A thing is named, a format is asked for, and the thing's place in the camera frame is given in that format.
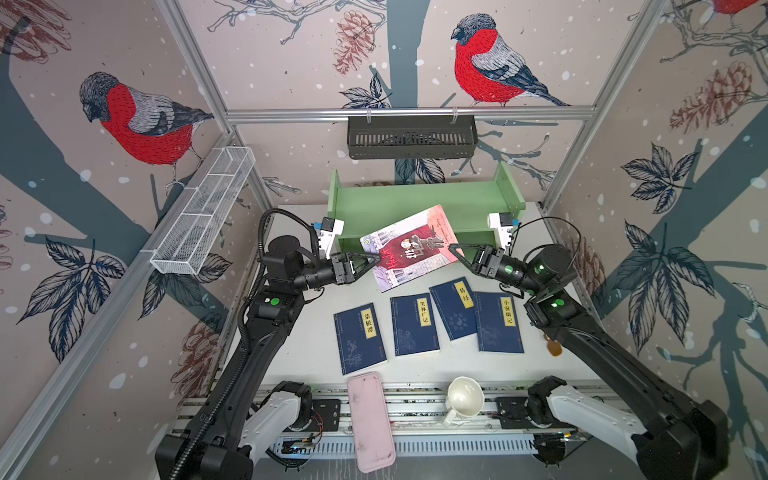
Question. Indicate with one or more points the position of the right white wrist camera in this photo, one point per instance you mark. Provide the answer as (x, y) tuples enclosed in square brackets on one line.
[(503, 225)]

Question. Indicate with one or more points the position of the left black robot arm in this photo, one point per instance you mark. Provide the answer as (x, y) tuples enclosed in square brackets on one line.
[(229, 433)]

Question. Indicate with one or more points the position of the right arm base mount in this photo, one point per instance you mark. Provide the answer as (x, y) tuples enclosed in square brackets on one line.
[(512, 414)]

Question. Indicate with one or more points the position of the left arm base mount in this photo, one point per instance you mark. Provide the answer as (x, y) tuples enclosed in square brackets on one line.
[(325, 416)]

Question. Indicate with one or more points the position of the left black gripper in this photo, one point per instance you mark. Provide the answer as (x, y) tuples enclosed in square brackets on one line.
[(341, 262)]

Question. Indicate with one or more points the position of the brown bear plush keychain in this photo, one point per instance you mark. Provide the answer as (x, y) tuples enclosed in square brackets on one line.
[(553, 347)]

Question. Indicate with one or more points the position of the dark grey hanging basket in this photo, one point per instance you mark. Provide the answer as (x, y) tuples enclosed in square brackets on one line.
[(412, 137)]

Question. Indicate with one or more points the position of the white ceramic mug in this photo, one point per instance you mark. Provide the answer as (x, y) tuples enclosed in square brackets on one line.
[(465, 399)]

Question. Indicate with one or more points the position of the white wire mesh basket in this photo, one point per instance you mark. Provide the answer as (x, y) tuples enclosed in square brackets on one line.
[(191, 237)]

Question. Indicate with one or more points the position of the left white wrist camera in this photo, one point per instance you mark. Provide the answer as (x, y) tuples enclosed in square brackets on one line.
[(328, 230)]

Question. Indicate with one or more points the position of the pink pencil case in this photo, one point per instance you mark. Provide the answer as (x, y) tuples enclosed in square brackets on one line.
[(374, 444)]

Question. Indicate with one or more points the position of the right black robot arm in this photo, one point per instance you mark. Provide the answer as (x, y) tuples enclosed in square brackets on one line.
[(664, 431)]

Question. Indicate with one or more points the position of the red pink Hamlet book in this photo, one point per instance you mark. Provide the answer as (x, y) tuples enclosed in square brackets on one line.
[(411, 248)]

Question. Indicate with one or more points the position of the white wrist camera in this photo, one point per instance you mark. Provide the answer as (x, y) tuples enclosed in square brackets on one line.
[(328, 230), (503, 225)]

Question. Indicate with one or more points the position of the green wooden two-tier shelf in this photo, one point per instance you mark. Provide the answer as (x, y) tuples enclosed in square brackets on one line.
[(467, 206)]

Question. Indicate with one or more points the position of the blue book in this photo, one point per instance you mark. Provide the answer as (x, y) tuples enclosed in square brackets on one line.
[(455, 304), (414, 326), (360, 344), (496, 324)]

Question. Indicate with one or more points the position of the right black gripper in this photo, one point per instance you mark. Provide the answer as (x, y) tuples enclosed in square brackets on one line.
[(491, 263)]

